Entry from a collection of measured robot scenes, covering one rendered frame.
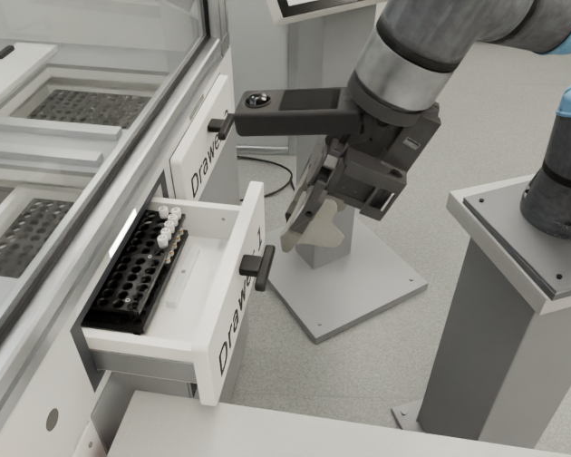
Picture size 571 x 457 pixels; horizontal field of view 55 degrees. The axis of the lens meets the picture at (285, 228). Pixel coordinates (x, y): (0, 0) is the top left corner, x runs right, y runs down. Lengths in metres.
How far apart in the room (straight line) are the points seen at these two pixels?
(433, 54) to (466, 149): 2.24
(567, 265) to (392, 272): 1.04
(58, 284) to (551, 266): 0.70
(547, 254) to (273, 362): 0.97
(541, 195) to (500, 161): 1.66
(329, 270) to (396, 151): 1.40
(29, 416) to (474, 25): 0.50
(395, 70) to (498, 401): 0.88
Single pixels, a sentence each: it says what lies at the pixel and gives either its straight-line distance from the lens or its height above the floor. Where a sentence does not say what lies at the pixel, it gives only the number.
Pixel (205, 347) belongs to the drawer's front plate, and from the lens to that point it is 0.57.
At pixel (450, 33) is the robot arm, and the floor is 1.22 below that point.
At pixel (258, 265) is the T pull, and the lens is 0.67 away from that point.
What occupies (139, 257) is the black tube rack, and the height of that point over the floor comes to 0.90.
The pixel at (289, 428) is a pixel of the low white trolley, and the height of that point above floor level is 0.76.
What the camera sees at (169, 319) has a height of 0.84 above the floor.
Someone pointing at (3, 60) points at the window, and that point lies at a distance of 0.52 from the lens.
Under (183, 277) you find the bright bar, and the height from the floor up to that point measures 0.85.
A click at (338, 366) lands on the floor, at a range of 1.69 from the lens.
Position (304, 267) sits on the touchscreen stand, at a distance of 1.90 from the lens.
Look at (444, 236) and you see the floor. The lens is 2.16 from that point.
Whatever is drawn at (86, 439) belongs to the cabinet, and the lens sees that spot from 0.71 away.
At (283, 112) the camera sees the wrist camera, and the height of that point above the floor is 1.14.
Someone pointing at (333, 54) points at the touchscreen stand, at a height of 0.79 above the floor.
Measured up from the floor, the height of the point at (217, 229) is 0.85.
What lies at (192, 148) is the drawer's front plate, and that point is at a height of 0.92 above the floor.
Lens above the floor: 1.38
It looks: 41 degrees down
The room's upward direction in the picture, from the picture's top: straight up
